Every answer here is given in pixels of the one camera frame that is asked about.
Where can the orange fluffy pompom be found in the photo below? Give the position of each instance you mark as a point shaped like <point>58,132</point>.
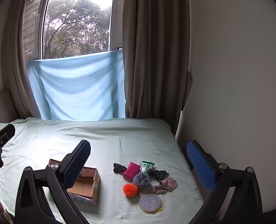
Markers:
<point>130,189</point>

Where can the window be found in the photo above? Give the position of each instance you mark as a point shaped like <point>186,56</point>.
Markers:
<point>79,21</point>

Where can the window shutter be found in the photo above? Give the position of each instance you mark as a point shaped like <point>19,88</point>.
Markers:
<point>31,28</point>

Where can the pink zip pouch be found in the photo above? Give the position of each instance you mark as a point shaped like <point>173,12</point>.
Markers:
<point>131,170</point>

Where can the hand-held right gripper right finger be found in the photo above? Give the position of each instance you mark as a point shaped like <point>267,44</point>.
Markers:
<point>199,165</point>

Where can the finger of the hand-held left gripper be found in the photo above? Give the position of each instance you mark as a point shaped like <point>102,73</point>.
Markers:
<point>5,131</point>

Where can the round silver glitter pouch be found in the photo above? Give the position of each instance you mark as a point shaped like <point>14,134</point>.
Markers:
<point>150,202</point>

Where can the black patterned scrunchie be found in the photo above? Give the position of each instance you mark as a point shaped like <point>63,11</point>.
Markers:
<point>160,174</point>

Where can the grey fluffy scrunchie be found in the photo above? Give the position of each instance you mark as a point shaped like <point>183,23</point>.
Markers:
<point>141,180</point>

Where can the light blue hanging cloth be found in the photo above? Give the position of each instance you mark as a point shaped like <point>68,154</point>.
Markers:
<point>77,86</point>

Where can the brown curtain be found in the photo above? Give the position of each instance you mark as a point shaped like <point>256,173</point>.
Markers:
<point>156,51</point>
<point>15,63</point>

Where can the cardboard box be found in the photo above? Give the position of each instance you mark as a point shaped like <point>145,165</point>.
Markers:
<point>84,186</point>

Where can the green tissue packet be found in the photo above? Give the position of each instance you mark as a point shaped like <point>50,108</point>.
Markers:
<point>146,166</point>

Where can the black velvet scrunchie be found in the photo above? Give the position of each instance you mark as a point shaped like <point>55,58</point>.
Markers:
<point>118,168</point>

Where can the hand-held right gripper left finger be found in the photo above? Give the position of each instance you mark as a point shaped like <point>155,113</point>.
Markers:
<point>78,163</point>

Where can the pale pink scrunchie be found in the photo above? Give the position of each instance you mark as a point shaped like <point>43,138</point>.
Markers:
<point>166,185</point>

